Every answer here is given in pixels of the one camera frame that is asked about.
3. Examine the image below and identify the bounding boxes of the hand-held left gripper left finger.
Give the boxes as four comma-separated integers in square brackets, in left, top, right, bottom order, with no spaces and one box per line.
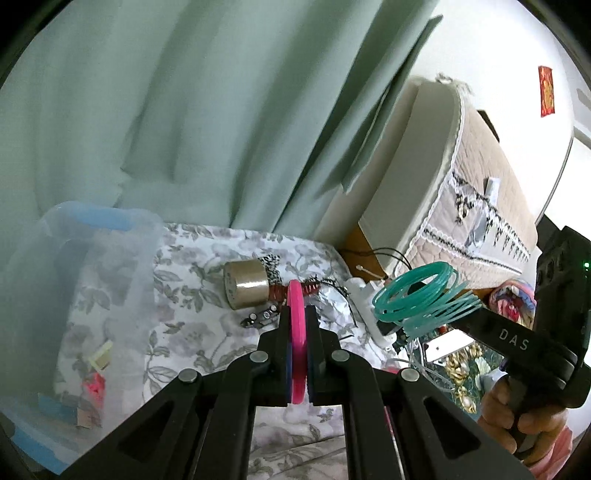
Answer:
[60,306,293,480]

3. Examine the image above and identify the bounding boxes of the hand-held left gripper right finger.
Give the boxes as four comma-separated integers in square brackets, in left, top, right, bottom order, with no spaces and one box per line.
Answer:
[305,306,532,480]

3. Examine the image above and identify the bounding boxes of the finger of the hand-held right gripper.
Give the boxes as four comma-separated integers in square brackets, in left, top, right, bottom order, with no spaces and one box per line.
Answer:
[376,318,409,344]

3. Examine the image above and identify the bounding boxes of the pink disc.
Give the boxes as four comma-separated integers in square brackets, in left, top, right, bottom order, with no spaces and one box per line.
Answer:
[285,279,309,406]

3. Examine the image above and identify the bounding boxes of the bundle of teal thin bangles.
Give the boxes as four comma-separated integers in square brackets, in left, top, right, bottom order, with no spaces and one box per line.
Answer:
[372,261,483,335]

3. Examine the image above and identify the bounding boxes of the cream hair claw clip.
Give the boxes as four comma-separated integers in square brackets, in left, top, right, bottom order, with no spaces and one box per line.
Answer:
[88,340,114,370]

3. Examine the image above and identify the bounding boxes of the clear plastic storage container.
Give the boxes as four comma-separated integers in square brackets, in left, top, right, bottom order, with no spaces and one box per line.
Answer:
[0,200,162,476]

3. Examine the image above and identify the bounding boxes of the small blue and white box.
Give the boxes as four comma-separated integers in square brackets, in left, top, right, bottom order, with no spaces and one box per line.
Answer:
[37,392,100,430]

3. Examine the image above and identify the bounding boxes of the person's right forearm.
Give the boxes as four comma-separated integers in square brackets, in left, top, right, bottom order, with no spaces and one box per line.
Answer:
[531,427,579,480]

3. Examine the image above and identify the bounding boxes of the person's right hand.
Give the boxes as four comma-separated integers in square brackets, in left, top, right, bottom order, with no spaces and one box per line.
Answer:
[478,374,571,464]

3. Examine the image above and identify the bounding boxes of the colourful floral cloth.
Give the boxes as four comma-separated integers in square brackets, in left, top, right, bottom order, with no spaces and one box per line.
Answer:
[489,277,539,319]

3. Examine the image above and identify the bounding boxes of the white power strip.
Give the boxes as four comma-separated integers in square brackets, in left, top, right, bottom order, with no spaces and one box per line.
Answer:
[346,277,402,344]

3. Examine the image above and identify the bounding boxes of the smartphone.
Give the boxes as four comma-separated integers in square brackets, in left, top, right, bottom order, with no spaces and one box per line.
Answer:
[425,335,476,363]

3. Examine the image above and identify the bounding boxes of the dark green floral sheet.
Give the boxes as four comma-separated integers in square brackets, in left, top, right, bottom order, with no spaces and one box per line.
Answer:
[383,342,509,411]

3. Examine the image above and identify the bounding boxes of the leopard print scrunchie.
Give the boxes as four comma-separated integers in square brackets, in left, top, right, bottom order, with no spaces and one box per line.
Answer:
[259,254,282,288]

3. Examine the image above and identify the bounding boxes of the white mattress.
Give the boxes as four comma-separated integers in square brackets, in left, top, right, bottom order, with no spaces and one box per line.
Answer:
[360,85,463,275]

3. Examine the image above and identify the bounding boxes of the beige quilted lace cover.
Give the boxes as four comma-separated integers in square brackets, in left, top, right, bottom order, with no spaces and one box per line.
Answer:
[416,76,540,296]

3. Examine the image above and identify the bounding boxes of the pale green curtain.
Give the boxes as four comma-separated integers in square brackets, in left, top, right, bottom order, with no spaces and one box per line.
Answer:
[0,0,444,232]

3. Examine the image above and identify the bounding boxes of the white cable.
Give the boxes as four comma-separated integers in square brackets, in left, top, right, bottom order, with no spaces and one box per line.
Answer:
[392,355,455,393]

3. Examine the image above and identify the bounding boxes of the thin black cables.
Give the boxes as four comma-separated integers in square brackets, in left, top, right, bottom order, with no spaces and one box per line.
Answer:
[342,247,411,282]

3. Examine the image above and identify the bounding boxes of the wooden bed frame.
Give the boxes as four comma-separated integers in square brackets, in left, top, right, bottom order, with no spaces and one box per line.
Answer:
[339,222,393,282]

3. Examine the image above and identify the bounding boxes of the red wall decoration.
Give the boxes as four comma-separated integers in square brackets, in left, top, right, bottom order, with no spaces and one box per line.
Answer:
[538,66,557,117]

